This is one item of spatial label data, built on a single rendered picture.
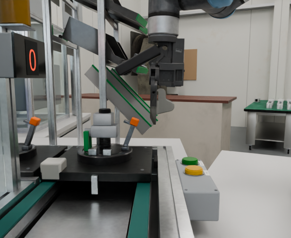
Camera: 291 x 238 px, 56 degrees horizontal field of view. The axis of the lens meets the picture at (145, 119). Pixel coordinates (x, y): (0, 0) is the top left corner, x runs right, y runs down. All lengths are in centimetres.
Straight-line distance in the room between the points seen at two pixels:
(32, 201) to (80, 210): 9
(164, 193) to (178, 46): 34
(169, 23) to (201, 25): 685
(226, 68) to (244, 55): 53
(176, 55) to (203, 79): 670
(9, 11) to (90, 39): 44
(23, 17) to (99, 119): 29
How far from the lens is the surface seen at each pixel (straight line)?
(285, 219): 72
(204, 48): 741
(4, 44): 50
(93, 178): 60
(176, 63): 65
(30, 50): 54
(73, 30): 97
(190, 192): 54
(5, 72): 49
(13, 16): 54
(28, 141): 77
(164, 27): 66
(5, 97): 55
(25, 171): 66
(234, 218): 68
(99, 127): 68
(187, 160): 69
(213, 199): 55
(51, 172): 64
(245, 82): 721
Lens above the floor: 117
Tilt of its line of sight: 8 degrees down
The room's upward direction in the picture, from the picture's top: straight up
